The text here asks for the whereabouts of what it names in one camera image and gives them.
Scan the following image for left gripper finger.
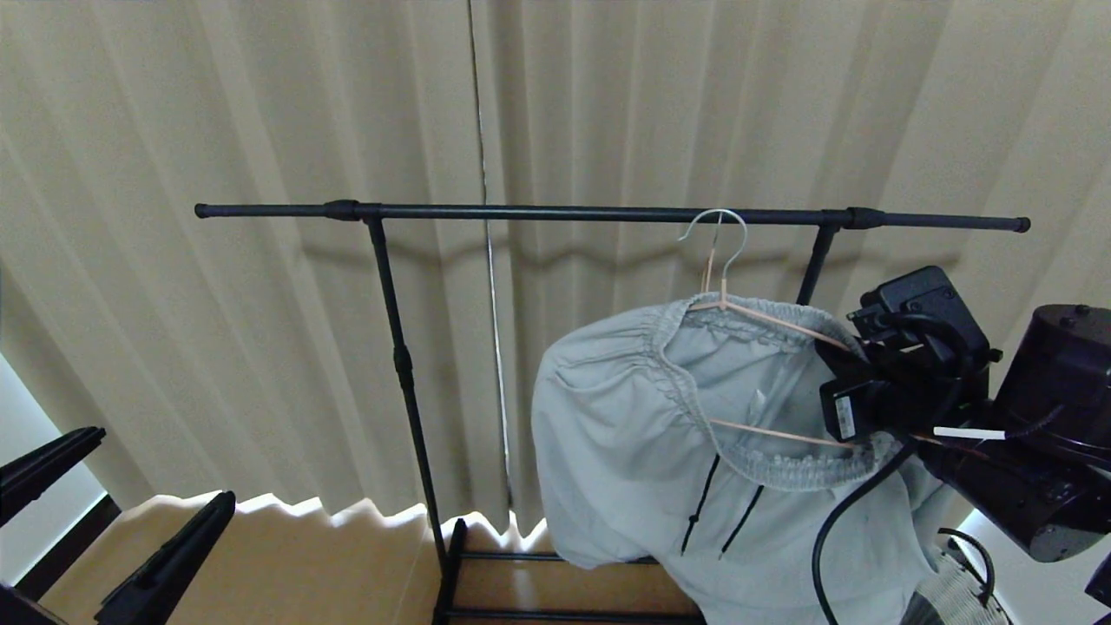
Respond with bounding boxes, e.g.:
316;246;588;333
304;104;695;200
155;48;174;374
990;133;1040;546
0;426;106;527
95;491;238;625

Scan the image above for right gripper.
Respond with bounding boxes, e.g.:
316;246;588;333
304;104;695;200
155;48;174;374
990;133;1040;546
817;342;993;446

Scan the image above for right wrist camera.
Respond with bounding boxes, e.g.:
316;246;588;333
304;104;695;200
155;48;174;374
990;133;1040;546
845;264;996;363

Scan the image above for black clothes rack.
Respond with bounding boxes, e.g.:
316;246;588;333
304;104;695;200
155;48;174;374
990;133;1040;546
194;199;1033;625

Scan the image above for white laundry basket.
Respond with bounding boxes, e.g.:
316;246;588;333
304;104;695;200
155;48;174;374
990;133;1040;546
901;538;1013;625

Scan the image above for beige curtain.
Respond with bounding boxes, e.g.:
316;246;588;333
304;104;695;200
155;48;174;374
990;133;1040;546
0;0;1111;544

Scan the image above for pale grey shorts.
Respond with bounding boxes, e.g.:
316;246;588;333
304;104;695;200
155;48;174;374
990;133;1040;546
530;293;957;625

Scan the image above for black cable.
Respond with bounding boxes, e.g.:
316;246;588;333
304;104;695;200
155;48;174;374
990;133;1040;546
811;310;976;625

